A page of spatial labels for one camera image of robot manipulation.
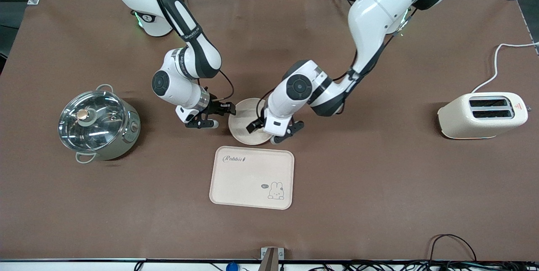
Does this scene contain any steel pot with glass lid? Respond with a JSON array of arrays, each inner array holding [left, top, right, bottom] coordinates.
[[58, 84, 141, 164]]

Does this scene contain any round cream plate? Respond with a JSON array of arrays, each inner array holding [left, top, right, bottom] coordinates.
[[228, 98, 275, 145]]

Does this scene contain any cream rabbit print tray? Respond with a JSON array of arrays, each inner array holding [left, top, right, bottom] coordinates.
[[209, 146, 295, 210]]

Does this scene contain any brown table cover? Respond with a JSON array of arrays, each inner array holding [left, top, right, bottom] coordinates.
[[0, 0, 539, 261]]

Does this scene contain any black cable bundle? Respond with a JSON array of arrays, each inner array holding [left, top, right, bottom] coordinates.
[[307, 260, 539, 271]]

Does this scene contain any cream two-slot toaster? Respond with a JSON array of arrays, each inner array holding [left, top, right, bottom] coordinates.
[[437, 92, 532, 140]]

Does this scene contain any white toaster power cable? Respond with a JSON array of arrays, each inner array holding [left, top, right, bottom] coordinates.
[[471, 42, 539, 94]]

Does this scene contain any grey metal camera bracket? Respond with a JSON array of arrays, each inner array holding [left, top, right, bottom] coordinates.
[[260, 247, 285, 271]]

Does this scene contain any black looped cable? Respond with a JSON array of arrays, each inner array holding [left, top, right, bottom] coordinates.
[[427, 234, 478, 263]]

